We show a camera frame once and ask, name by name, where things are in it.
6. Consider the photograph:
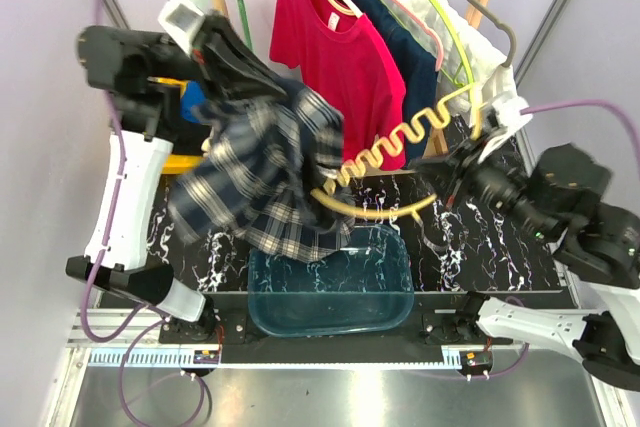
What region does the navy denim skirt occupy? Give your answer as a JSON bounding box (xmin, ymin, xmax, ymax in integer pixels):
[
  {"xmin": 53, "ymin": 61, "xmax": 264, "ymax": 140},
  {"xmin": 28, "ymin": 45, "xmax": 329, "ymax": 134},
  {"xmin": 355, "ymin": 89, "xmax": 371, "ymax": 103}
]
[{"xmin": 340, "ymin": 0, "xmax": 440, "ymax": 158}]

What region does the white quilted garment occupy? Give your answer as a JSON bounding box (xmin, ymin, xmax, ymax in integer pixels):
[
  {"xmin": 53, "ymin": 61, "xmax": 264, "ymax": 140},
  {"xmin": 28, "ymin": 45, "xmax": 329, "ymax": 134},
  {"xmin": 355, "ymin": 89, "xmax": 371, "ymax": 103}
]
[{"xmin": 411, "ymin": 0, "xmax": 517, "ymax": 101}]

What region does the green plastic hanger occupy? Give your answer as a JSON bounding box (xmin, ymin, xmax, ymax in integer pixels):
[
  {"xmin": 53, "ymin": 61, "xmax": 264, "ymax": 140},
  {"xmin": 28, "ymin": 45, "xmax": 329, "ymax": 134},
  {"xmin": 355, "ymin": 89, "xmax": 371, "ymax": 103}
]
[{"xmin": 236, "ymin": 0, "xmax": 253, "ymax": 50}]

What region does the red t-shirt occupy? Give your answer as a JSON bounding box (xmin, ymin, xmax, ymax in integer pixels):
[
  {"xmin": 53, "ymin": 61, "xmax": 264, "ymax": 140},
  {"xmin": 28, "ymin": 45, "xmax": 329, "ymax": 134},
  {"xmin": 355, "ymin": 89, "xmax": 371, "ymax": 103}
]
[{"xmin": 269, "ymin": 0, "xmax": 405, "ymax": 160}]

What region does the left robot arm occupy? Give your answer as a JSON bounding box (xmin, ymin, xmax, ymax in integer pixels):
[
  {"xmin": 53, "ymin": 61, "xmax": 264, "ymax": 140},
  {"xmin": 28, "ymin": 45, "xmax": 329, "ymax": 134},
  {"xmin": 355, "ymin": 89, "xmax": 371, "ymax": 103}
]
[{"xmin": 65, "ymin": 11, "xmax": 284, "ymax": 343}]

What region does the yellow wavy hanger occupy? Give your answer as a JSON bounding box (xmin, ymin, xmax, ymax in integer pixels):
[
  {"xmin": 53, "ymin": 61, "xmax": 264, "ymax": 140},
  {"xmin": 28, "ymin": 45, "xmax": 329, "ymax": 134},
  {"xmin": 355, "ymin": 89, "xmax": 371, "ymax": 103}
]
[{"xmin": 308, "ymin": 81, "xmax": 489, "ymax": 221}]

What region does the teal transparent basin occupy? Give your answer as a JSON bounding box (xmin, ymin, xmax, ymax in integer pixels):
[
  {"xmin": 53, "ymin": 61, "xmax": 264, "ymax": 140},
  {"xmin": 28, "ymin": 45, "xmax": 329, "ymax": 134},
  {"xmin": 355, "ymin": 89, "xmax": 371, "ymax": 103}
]
[{"xmin": 248, "ymin": 224, "xmax": 414, "ymax": 338}]

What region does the navy plaid skirt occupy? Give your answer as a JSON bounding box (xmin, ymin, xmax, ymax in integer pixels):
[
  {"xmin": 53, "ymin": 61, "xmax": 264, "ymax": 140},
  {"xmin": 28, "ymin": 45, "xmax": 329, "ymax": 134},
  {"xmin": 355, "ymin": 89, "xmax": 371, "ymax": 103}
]
[{"xmin": 168, "ymin": 77, "xmax": 354, "ymax": 262}]

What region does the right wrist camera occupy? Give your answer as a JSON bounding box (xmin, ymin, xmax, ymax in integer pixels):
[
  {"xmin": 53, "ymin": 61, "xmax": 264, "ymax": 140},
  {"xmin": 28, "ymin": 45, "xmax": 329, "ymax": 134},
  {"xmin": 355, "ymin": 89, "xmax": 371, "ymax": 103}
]
[{"xmin": 490, "ymin": 95, "xmax": 533, "ymax": 136}]

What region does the blue folded towel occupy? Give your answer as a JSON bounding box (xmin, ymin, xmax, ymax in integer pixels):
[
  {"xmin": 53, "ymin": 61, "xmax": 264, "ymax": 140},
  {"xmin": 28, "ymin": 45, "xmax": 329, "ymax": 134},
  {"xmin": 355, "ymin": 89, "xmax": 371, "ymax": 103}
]
[{"xmin": 181, "ymin": 81, "xmax": 206, "ymax": 124}]

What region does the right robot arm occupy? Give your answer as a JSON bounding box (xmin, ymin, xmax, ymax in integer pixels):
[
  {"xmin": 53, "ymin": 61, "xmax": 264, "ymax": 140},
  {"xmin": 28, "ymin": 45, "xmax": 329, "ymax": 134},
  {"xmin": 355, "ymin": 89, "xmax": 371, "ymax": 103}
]
[{"xmin": 409, "ymin": 136, "xmax": 639, "ymax": 391}]

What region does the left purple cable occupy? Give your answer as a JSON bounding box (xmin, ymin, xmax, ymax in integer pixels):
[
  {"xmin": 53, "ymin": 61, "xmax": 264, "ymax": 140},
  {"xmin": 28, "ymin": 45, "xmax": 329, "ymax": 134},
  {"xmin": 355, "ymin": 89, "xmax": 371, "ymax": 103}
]
[{"xmin": 79, "ymin": 0, "xmax": 214, "ymax": 427}]

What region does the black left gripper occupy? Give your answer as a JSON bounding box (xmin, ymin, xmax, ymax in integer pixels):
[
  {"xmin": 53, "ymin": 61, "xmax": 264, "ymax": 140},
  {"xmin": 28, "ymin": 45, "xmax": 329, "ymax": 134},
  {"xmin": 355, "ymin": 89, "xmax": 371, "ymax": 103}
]
[{"xmin": 137, "ymin": 7, "xmax": 288, "ymax": 108}]

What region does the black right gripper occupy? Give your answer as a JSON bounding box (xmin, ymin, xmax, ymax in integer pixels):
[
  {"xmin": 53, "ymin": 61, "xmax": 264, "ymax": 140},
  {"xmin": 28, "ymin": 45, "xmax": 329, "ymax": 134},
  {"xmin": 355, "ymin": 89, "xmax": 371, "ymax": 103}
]
[{"xmin": 410, "ymin": 126, "xmax": 560, "ymax": 241}]

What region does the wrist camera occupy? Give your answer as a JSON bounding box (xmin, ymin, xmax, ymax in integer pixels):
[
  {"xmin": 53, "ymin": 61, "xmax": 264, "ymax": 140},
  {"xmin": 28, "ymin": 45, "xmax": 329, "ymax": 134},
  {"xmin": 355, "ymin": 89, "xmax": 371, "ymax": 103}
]
[
  {"xmin": 490, "ymin": 95, "xmax": 533, "ymax": 136},
  {"xmin": 158, "ymin": 0, "xmax": 211, "ymax": 56}
]

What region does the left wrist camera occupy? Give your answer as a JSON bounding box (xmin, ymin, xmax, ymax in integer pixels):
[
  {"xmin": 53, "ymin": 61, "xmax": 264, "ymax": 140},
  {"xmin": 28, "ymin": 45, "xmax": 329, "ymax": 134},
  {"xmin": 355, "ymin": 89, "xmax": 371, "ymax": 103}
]
[{"xmin": 158, "ymin": 0, "xmax": 211, "ymax": 56}]

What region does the pink plastic hanger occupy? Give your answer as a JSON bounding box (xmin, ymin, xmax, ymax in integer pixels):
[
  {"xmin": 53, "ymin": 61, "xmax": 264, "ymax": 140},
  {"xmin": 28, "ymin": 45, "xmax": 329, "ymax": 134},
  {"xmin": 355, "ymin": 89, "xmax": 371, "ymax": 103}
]
[{"xmin": 391, "ymin": 0, "xmax": 444, "ymax": 72}]

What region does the yellow plastic bin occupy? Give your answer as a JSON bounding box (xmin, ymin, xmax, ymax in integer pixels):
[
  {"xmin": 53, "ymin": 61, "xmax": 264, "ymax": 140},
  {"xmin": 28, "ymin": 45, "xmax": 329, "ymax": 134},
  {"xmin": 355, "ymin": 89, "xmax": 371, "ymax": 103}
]
[{"xmin": 151, "ymin": 77, "xmax": 210, "ymax": 174}]

